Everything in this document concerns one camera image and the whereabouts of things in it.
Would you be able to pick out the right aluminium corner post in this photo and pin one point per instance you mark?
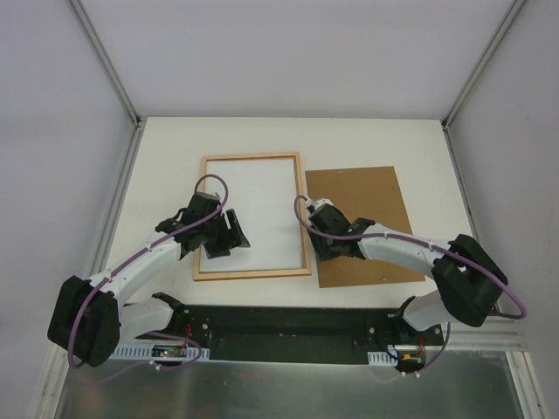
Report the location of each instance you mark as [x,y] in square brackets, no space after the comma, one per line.
[504,26]

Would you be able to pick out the left aluminium corner post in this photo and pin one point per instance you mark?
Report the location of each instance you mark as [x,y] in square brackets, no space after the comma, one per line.
[93,38]

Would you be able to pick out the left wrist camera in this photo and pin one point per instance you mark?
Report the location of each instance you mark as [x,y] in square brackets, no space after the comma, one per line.
[212,194]

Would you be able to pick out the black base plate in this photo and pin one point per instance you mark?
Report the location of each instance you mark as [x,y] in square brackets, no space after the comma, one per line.
[343,336]

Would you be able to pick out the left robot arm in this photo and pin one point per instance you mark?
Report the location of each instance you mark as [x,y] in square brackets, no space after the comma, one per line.
[93,316]

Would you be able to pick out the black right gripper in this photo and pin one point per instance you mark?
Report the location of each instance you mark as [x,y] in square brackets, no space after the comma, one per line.
[329,246]

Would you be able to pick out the right white cable duct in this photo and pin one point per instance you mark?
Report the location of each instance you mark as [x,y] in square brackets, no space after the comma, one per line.
[382,359]

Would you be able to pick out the brown backing board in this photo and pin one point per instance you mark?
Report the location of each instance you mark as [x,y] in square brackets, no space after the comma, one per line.
[372,193]

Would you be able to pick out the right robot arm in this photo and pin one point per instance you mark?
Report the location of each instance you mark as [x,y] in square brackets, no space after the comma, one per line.
[468,281]

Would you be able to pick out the aluminium front rail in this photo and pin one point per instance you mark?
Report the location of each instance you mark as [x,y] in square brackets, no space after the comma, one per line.
[492,333]

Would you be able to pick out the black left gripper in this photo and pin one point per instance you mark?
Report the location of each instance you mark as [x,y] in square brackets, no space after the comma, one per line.
[223,238]

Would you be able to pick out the wooden picture frame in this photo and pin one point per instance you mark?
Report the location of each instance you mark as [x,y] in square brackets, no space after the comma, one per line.
[305,270]

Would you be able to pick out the aluminium corner post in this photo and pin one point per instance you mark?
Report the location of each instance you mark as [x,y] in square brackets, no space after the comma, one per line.
[504,26]
[93,38]

